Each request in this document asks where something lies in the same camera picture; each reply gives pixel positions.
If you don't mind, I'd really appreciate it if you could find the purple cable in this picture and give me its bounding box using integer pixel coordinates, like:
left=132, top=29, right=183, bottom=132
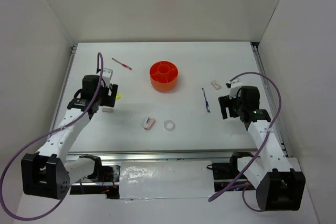
left=208, top=71, right=282, bottom=212
left=0, top=52, right=104, bottom=221

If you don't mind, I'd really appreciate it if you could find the beige eraser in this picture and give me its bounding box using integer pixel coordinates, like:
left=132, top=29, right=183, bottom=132
left=102, top=107, right=113, bottom=113

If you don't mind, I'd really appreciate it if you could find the blue pen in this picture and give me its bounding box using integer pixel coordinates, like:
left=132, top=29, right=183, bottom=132
left=202, top=88, right=211, bottom=113

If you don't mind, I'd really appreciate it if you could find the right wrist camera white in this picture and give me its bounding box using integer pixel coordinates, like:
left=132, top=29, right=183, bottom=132
left=226, top=78, right=243, bottom=99

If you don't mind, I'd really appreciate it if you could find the red pen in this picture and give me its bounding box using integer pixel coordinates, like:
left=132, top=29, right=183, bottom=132
left=111, top=58, right=132, bottom=71

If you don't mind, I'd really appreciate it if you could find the white eraser with print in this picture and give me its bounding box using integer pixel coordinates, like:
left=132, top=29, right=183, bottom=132
left=211, top=80, right=222, bottom=90

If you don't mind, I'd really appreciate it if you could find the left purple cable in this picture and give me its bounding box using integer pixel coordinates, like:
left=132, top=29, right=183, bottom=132
left=0, top=52, right=104, bottom=221

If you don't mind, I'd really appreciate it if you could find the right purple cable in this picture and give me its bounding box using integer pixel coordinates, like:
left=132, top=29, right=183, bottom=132
left=208, top=71, right=282, bottom=212

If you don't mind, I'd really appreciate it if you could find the aluminium table frame rail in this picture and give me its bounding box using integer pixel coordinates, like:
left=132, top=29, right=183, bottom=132
left=40, top=42, right=289, bottom=162

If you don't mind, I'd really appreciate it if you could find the clear tape roll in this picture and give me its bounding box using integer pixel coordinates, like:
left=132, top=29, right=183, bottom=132
left=164, top=120, right=175, bottom=132

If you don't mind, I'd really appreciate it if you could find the pink correction tape dispenser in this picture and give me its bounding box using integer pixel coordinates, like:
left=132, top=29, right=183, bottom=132
left=143, top=117, right=156, bottom=131

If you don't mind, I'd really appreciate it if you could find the orange round compartment organizer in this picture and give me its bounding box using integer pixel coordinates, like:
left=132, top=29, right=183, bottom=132
left=149, top=61, right=179, bottom=92

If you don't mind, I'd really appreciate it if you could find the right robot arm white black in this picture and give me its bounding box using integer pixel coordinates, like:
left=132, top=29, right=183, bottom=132
left=218, top=83, right=306, bottom=211

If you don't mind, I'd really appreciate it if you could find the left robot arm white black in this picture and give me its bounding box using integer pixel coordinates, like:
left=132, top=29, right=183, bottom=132
left=21, top=69, right=118, bottom=200

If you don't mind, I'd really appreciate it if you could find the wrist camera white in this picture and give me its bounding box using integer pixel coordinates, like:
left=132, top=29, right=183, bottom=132
left=102, top=68, right=113, bottom=86
left=226, top=78, right=243, bottom=99

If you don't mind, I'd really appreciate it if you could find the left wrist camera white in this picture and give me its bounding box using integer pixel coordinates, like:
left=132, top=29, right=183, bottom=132
left=102, top=68, right=113, bottom=86

